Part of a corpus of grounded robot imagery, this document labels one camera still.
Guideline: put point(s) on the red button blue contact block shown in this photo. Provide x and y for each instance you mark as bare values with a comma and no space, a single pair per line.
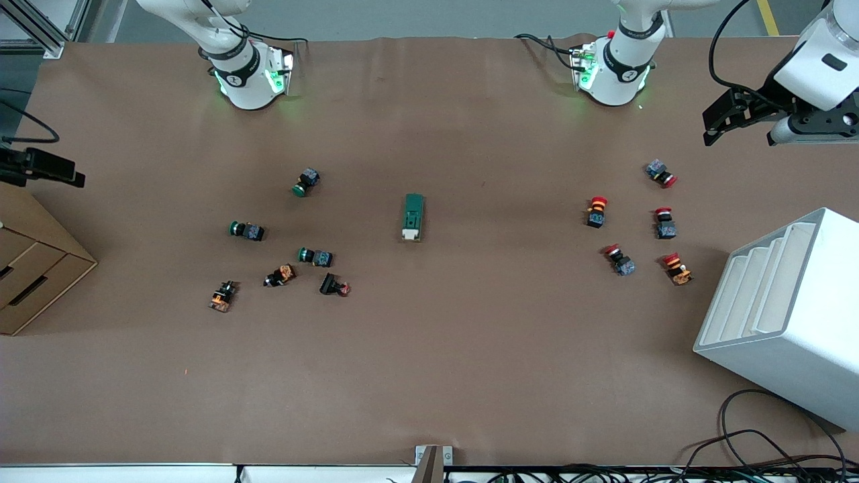
665,227
621,261
659,170

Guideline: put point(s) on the metal table bracket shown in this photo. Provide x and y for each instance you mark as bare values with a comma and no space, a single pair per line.
433,463

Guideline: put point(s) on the green push button switch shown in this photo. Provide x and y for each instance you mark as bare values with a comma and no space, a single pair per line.
249,231
319,257
307,181

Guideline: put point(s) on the black orange selector switch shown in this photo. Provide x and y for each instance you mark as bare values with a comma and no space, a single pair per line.
282,274
222,297

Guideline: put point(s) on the white slotted rack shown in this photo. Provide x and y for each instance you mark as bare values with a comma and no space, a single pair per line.
792,349

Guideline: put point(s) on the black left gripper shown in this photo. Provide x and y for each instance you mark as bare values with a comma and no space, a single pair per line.
766,100

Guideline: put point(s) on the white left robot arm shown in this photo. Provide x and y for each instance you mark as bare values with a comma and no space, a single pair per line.
621,67

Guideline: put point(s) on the red button orange contact block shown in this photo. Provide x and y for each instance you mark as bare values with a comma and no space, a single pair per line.
678,270
596,213

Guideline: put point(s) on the brown cardboard box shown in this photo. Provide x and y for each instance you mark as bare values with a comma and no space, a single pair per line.
27,228

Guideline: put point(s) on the green load switch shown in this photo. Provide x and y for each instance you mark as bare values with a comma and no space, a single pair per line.
413,211

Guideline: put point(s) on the black switch red contact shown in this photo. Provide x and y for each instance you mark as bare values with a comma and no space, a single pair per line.
330,284

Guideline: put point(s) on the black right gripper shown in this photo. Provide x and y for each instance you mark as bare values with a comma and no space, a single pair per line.
13,166

